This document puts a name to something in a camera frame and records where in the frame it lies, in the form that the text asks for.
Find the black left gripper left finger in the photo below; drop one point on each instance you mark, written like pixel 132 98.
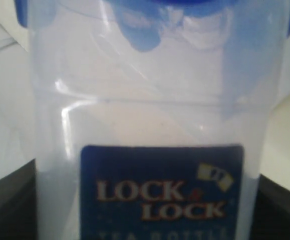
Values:
pixel 18 211

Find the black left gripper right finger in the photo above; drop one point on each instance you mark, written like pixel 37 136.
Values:
pixel 271 219

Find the clear plastic tall container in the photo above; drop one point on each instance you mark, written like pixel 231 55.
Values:
pixel 150 147

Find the blue clip-lock lid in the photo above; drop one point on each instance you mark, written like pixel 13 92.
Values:
pixel 130 28

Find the white rectangular tray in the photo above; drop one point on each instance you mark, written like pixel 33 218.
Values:
pixel 16 106

